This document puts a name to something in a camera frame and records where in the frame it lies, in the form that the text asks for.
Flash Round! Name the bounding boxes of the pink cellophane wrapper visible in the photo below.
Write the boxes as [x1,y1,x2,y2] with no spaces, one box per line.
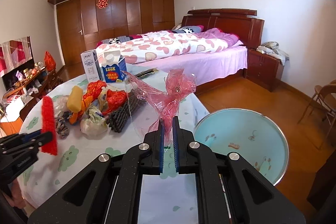
[126,68,197,145]

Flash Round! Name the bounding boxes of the long red foam net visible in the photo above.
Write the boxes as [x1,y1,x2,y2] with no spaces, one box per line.
[41,96,58,156]

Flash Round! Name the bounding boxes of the black foam net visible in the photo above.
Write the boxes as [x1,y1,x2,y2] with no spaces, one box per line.
[105,91,145,133]

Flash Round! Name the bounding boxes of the clear white plastic bag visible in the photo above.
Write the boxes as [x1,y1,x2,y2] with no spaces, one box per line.
[52,95,69,116]

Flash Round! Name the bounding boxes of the light blue trash bin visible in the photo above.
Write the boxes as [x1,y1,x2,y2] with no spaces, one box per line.
[194,108,289,185]

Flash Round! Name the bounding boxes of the person's hand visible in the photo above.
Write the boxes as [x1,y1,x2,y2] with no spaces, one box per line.
[5,180,26,209]

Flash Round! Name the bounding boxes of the patterned crumpled wrapper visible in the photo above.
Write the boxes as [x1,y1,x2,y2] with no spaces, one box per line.
[55,111,70,139]

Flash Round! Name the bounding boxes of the red mesh net bag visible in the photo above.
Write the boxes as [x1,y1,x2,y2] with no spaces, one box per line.
[81,80,127,116]

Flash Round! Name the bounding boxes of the orange wrapper piece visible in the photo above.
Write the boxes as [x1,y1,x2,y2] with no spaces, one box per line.
[68,97,91,125]

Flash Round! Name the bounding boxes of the cluttered wooden dresser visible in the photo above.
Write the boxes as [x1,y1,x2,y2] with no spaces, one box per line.
[1,68,63,136]

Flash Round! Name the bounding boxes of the white printed plastic bag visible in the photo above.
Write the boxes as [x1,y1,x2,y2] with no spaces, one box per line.
[80,106,108,137]

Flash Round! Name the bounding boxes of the bed with pink sheet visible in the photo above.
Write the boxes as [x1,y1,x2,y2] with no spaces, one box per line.
[95,27,248,88]

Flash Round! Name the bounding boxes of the cloud print tablecloth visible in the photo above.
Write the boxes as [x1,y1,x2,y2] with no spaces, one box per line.
[18,71,209,223]

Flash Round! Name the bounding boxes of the heart print white quilt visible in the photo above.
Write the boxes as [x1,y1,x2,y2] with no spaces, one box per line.
[96,31,228,64]

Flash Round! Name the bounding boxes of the blue Look drink carton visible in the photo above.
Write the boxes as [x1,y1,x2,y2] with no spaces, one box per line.
[101,51,127,83]

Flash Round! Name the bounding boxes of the red gift bag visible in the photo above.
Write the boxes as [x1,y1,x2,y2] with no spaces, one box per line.
[44,51,56,72]

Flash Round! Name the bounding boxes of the television with red cover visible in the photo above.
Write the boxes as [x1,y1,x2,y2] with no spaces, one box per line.
[1,36,35,90]

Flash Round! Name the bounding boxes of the cow print pillow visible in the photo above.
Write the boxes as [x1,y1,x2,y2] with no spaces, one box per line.
[171,25,204,34]

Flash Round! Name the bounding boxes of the pink purple quilt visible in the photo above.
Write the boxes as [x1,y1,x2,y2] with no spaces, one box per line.
[195,28,243,48]

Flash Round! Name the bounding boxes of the white milk carton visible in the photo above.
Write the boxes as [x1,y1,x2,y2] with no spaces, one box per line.
[81,50,103,83]

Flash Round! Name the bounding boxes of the wooden nightstand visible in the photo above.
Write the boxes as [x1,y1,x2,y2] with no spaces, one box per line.
[245,49,284,92]

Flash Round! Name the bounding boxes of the dark wooden headboard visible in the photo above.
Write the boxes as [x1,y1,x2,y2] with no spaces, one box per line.
[182,9,264,49]

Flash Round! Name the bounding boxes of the grey clothes pile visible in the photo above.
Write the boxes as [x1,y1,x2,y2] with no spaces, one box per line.
[256,42,289,65]

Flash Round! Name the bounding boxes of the red double happiness decoration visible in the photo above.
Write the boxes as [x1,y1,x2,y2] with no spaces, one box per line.
[96,0,109,9]

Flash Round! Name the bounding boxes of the brown wooden door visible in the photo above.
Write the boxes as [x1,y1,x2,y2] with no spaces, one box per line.
[56,0,86,66]

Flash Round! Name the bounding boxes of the wooden folding chair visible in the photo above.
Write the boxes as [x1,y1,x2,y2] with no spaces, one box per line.
[297,78,336,151]

